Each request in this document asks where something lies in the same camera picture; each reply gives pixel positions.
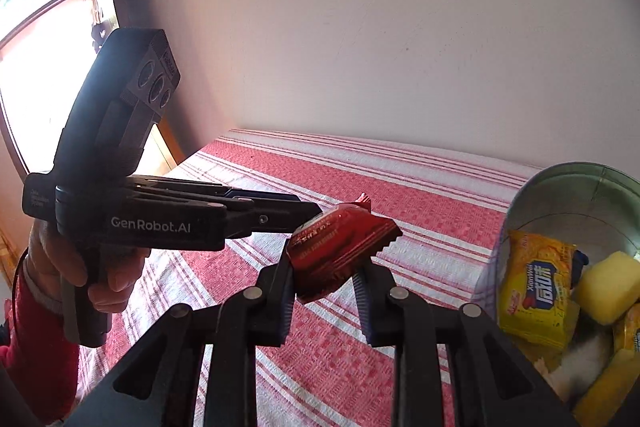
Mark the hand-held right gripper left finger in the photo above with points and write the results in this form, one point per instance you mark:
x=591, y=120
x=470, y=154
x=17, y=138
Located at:
x=275, y=307

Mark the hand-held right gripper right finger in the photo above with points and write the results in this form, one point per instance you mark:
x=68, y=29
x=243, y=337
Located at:
x=375, y=307

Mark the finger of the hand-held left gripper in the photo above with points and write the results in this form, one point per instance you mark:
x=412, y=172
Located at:
x=200, y=188
x=270, y=217

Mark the red snack packet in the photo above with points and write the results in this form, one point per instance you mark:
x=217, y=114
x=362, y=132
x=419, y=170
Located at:
x=340, y=247

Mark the yellow snack packet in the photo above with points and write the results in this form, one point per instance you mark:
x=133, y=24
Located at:
x=537, y=292

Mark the round blue cookie tin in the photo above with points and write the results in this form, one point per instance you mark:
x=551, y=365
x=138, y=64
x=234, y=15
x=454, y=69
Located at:
x=560, y=197

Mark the yellow rounded sponge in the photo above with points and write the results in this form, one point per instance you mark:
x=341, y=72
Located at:
x=610, y=287

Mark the person's left forearm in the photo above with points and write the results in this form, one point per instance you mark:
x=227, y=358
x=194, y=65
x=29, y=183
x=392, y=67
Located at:
x=40, y=347

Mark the person's left hand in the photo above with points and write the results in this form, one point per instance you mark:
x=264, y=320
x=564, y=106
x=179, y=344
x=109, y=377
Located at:
x=117, y=272

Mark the red white striped cloth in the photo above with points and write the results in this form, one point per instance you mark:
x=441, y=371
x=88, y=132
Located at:
x=350, y=177

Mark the dark door ornament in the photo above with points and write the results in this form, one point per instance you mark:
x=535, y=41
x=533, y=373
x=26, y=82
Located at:
x=98, y=27

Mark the white packet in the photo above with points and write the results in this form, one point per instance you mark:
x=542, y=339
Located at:
x=587, y=357

